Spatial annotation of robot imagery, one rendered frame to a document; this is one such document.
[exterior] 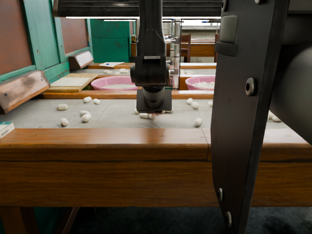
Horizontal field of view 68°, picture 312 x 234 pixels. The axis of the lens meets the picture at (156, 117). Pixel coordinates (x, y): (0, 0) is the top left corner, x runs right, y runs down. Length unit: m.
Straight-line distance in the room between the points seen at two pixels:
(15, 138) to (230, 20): 0.58
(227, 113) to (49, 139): 0.50
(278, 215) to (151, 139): 1.18
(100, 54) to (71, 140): 3.06
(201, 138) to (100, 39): 3.11
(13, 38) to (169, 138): 0.64
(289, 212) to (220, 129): 1.48
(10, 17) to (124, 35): 2.63
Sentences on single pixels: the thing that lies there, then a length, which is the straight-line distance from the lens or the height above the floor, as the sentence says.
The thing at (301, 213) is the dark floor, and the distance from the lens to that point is 1.69.
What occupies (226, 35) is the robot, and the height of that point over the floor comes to 1.01.
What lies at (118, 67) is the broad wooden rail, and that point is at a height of 0.75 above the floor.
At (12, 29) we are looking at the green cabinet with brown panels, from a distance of 0.96.
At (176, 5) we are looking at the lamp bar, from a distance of 0.77.
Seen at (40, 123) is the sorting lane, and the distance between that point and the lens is 0.79.
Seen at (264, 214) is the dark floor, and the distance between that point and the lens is 1.59.
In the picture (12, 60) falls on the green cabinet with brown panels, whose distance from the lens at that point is 0.94.
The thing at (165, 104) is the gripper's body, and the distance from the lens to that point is 0.67.
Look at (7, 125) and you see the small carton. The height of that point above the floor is 0.78.
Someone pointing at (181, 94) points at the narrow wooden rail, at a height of 0.76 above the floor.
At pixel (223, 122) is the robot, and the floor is 0.95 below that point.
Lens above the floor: 1.02
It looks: 22 degrees down
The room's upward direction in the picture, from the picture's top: straight up
